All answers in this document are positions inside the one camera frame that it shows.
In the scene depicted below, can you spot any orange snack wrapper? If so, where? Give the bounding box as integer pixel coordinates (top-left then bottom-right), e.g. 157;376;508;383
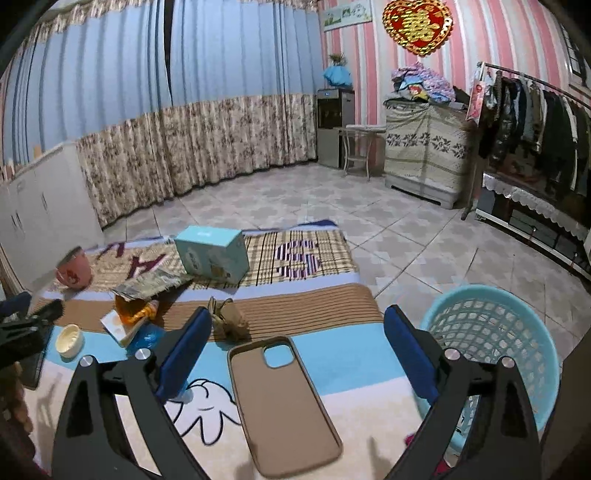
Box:
114;296;159;326

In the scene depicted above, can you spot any silver foil snack packet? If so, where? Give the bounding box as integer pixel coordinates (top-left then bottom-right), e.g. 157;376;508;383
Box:
112;268;193;302

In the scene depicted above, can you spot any brown wrapper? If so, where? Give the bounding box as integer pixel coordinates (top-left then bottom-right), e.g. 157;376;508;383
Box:
207;297;250;343

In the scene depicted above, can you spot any blue plastic bag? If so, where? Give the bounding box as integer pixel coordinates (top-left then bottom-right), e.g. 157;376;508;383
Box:
126;322;165;357

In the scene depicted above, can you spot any black smartphone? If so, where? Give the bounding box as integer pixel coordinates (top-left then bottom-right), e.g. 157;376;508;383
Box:
20;324;53;390

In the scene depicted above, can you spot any small white cap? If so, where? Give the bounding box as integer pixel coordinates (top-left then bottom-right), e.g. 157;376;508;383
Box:
55;324;84;360

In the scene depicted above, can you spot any dark wooden furniture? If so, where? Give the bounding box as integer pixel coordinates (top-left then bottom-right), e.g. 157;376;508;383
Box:
541;332;591;479

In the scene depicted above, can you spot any pink mug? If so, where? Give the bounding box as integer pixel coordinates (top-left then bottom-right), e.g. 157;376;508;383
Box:
55;246;93;291

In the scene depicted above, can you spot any white tissue paper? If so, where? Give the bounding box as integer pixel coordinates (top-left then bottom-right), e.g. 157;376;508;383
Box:
100;310;145;348

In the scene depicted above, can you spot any white side cabinet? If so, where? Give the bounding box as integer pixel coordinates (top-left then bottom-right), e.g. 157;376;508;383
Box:
1;142;104;290

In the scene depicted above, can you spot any light blue plastic basket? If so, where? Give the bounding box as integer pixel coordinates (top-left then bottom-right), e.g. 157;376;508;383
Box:
420;284;560;432

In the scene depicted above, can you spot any brown phone case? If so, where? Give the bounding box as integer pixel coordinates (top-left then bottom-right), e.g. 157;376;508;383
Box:
228;336;342;479

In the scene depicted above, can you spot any teal cardboard box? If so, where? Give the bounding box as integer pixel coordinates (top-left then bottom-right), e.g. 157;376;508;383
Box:
174;225;249;284

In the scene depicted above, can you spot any low tv cabinet lace cover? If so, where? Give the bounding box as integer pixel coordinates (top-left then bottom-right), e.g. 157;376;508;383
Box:
474;171;591;273

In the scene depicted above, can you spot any cartoon patterned blanket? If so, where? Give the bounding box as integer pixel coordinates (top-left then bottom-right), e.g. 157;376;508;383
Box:
25;225;421;479

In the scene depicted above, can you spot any blue floral curtain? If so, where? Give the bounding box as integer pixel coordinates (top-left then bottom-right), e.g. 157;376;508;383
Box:
1;1;322;225

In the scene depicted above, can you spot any cloth covered cabinet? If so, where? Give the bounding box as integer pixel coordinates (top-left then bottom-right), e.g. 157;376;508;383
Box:
383;100;475;209

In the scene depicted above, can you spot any clothes rack with garments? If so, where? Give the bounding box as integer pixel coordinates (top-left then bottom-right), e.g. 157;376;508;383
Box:
467;62;590;227

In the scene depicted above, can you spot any small metal table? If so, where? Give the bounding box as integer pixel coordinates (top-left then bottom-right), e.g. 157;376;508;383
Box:
339;124;387;181

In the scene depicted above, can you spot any pile of folded clothes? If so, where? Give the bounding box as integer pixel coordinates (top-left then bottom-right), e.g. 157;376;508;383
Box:
389;62;470;105

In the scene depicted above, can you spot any grey water dispenser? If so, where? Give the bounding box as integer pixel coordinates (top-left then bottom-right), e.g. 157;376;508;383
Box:
315;88;356;169

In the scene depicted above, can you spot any blue covered potted plant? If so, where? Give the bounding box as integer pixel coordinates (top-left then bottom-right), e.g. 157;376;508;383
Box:
324;53;353;90

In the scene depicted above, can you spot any red gold heart decoration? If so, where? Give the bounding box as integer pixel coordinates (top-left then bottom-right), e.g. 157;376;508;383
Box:
382;0;454;57

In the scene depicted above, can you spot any framed wall picture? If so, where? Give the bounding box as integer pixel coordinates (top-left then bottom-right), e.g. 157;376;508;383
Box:
321;0;373;32

